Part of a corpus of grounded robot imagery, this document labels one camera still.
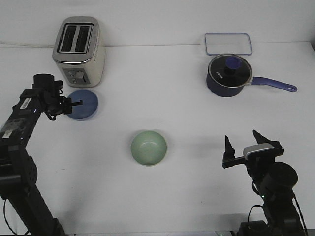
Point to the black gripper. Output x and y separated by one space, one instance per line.
50 96
257 163

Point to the blue bowl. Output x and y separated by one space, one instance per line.
89 104

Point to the green bowl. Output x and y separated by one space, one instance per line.
148 148

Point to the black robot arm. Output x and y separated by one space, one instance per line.
273 181
18 172

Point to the silver two-slot toaster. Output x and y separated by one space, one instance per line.
78 51

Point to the dark blue saucepan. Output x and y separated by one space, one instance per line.
254 80

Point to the glass pot lid blue knob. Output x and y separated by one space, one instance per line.
229 70

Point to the clear blue-rimmed container lid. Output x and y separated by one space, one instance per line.
228 43

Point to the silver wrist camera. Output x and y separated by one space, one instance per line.
257 148

